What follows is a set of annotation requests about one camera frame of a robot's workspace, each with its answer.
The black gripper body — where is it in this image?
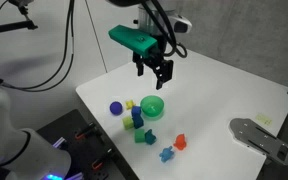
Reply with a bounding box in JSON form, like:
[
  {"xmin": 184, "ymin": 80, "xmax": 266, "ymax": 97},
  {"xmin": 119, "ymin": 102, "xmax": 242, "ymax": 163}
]
[{"xmin": 131, "ymin": 32, "xmax": 176, "ymax": 73}]

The orange toy figure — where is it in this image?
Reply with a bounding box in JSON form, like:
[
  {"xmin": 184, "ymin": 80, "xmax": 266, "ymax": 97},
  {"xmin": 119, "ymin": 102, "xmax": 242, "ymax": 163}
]
[{"xmin": 172, "ymin": 133, "xmax": 189, "ymax": 152}]

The green plastic bowl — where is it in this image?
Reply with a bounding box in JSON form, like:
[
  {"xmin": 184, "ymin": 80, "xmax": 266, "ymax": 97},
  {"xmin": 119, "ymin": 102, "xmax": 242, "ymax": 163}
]
[{"xmin": 139, "ymin": 95, "xmax": 165, "ymax": 119}]

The yellow star toy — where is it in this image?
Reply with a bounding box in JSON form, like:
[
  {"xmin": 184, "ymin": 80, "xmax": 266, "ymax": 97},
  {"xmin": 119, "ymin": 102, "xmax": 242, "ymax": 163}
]
[{"xmin": 124, "ymin": 99, "xmax": 137, "ymax": 111}]

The dark blue block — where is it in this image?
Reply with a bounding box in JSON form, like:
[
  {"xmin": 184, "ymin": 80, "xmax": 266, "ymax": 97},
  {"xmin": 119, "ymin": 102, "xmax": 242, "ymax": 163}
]
[
  {"xmin": 132, "ymin": 115, "xmax": 145, "ymax": 130},
  {"xmin": 131, "ymin": 105, "xmax": 142, "ymax": 118}
]

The purple spiky ball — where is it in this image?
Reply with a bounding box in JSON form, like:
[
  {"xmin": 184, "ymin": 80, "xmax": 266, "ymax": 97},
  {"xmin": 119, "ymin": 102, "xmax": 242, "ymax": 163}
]
[{"xmin": 109, "ymin": 101, "xmax": 124, "ymax": 116}]

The lime green cube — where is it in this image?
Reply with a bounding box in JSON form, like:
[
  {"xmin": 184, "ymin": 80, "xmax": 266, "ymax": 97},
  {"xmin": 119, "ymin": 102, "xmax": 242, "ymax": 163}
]
[{"xmin": 122, "ymin": 115, "xmax": 135, "ymax": 131}]

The teal toy figure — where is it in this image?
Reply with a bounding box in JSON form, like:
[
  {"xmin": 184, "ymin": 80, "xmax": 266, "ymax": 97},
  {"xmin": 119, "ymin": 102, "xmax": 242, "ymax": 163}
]
[{"xmin": 144, "ymin": 129, "xmax": 158, "ymax": 146}]

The light blue toy figure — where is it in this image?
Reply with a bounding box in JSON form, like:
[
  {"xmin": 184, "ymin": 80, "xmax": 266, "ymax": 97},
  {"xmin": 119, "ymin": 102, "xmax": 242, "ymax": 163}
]
[{"xmin": 159, "ymin": 146, "xmax": 175, "ymax": 163}]

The orange black toggle clamp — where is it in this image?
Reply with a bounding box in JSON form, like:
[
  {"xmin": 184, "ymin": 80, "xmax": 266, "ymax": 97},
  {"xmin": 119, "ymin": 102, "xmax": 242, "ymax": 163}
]
[
  {"xmin": 74, "ymin": 122, "xmax": 98, "ymax": 140},
  {"xmin": 91, "ymin": 148, "xmax": 115, "ymax": 171}
]

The yellow sticky note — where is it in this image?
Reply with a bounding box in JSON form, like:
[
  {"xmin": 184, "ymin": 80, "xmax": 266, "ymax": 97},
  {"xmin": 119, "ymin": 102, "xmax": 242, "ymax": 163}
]
[{"xmin": 255, "ymin": 113, "xmax": 273, "ymax": 126}]

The grey metal mounting plate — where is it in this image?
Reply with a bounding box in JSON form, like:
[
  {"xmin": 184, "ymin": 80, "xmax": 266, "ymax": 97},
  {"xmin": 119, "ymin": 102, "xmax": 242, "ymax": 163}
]
[{"xmin": 229, "ymin": 117, "xmax": 288, "ymax": 166}]

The black gripper cable bundle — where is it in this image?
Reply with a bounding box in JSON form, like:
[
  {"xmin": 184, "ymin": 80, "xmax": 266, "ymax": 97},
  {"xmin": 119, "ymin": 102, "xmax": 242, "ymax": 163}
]
[{"xmin": 140, "ymin": 0, "xmax": 188, "ymax": 59}]

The green wrist camera housing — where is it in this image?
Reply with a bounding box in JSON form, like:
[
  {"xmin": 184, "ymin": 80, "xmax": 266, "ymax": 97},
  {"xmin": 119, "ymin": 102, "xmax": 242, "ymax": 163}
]
[{"xmin": 108, "ymin": 24, "xmax": 159, "ymax": 58}]

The black hanging cable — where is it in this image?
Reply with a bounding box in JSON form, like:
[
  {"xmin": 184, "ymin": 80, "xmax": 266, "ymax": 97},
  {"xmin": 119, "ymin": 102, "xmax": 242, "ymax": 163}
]
[
  {"xmin": 3, "ymin": 0, "xmax": 76, "ymax": 93},
  {"xmin": 0, "ymin": 0, "xmax": 74, "ymax": 91}
]

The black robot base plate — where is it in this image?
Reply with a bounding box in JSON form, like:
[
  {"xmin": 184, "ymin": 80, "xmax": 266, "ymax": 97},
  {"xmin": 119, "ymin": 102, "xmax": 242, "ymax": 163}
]
[{"xmin": 37, "ymin": 108, "xmax": 140, "ymax": 180}]

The black camera tripod arm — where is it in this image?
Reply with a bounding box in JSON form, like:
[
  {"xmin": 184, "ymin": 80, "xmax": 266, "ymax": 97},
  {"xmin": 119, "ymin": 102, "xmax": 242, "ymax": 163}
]
[{"xmin": 0, "ymin": 0, "xmax": 39, "ymax": 37}]

